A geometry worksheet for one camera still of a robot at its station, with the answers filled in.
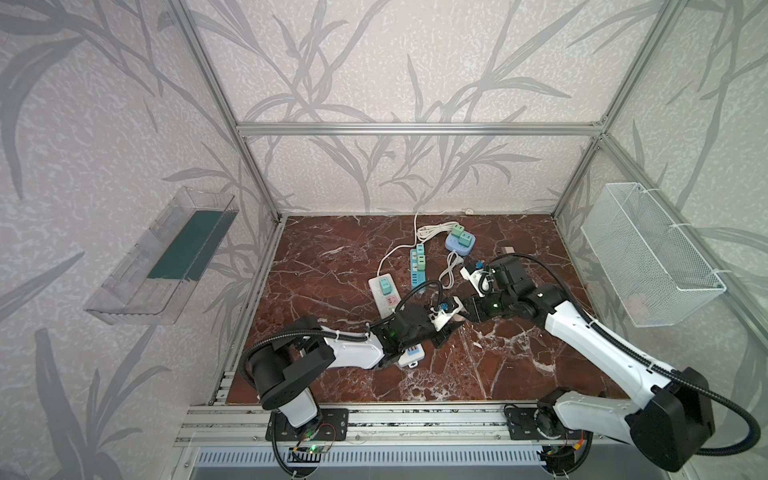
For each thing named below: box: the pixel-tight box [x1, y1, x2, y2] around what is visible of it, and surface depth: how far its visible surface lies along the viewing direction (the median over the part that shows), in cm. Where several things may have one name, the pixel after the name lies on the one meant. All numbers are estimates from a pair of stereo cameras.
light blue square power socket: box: [445, 231, 476, 256], surface depth 110 cm
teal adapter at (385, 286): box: [380, 278, 392, 296], surface depth 96 cm
